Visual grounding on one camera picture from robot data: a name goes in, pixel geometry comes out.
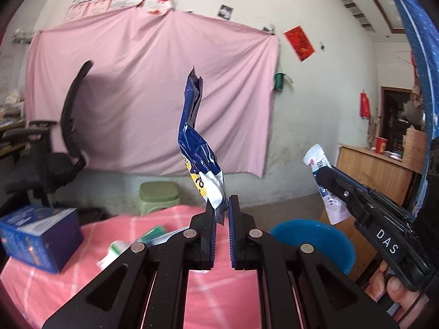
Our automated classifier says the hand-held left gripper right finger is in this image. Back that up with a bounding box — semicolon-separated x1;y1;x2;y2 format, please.
228;195;400;329

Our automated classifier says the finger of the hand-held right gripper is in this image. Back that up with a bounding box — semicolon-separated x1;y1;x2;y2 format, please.
315;166;369;213

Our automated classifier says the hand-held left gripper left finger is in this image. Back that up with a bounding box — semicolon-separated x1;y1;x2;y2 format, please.
42;200;217;329

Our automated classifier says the white toothpaste tube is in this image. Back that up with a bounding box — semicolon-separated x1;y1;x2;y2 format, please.
303;144;351;226

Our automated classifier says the blue plastic basin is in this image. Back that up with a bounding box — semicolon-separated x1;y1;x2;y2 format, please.
271;220;356;275

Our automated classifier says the blue snack bag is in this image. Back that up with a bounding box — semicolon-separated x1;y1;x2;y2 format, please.
177;66;229;226

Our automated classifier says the person's right hand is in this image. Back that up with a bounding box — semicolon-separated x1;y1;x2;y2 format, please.
365;260;412;304

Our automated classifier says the wooden counter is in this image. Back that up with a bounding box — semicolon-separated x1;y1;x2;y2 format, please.
320;143;424;278

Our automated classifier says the green white carton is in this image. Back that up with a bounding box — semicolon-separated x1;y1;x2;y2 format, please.
135;225;168;245

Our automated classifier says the green plastic stool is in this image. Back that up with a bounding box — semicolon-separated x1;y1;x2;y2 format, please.
139;181;181;216

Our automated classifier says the red hanging bag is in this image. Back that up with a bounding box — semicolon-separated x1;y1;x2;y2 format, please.
359;91;371;119

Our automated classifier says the stack of bamboo steamers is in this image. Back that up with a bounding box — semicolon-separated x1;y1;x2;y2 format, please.
401;127;428;168

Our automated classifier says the white green tube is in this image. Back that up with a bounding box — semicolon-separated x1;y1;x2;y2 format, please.
98;240;134;271

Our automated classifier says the grey metal pan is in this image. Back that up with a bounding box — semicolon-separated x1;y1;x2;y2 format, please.
405;99;426;127

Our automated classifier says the blue dotted printed cloth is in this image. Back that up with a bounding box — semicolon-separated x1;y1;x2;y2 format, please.
384;0;439;213

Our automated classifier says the pink checkered tablecloth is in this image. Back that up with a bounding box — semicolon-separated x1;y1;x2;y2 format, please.
0;205;261;329

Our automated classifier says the blue cardboard box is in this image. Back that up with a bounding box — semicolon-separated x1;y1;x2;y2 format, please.
0;205;85;274

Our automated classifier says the black office chair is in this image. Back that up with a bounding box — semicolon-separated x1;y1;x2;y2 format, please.
3;60;95;209

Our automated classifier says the cluttered wooden desk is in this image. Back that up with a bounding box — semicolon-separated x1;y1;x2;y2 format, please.
0;89;28;165

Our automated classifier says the green wall holder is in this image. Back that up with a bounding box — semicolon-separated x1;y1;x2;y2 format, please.
274;72;295;91

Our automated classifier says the red wall poster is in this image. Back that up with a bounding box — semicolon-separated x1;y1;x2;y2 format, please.
283;25;315;62

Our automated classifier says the pink wall sheet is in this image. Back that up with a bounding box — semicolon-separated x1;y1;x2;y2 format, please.
23;7;280;179

